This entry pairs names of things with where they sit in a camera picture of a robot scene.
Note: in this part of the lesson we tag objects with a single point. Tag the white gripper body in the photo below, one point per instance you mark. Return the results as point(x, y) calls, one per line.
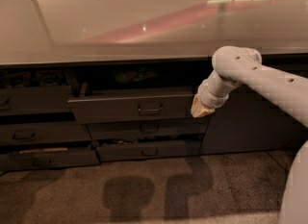
point(208, 98)

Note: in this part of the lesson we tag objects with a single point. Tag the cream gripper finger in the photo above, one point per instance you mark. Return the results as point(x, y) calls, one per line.
point(198, 110)

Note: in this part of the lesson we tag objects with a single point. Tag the grey drawer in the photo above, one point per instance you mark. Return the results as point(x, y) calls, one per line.
point(149, 128)
point(39, 133)
point(34, 100)
point(29, 161)
point(148, 150)
point(132, 105)

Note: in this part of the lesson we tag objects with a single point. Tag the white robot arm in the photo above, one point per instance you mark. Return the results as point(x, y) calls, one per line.
point(234, 66)

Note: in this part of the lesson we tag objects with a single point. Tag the dark snack packets in drawer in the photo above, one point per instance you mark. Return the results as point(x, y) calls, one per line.
point(31, 78)

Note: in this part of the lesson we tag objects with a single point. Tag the grey cabinet door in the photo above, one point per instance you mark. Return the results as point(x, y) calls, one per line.
point(248, 121)

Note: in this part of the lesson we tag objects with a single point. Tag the green snack bag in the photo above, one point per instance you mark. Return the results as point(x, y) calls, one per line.
point(132, 76)

